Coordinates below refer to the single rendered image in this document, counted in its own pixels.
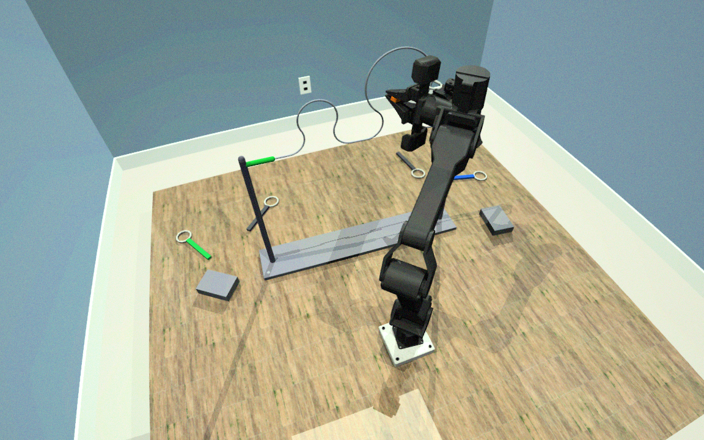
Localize white loop with grey handle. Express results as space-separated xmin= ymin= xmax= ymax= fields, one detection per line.
xmin=247 ymin=196 xmax=279 ymax=231
xmin=397 ymin=152 xmax=425 ymax=178

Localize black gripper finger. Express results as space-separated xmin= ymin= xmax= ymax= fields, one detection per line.
xmin=385 ymin=94 xmax=416 ymax=125
xmin=386 ymin=84 xmax=419 ymax=102

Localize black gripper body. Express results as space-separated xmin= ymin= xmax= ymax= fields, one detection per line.
xmin=400 ymin=55 xmax=452 ymax=152

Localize orange handle with grey metal ring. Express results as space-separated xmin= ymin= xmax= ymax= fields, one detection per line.
xmin=390 ymin=80 xmax=442 ymax=103

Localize blue handle with white loop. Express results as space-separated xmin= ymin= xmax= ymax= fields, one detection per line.
xmin=453 ymin=171 xmax=487 ymax=181

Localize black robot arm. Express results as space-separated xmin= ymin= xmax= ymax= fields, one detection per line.
xmin=379 ymin=65 xmax=491 ymax=349

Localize white loop with green handle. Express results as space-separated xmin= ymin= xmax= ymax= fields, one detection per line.
xmin=176 ymin=230 xmax=211 ymax=260

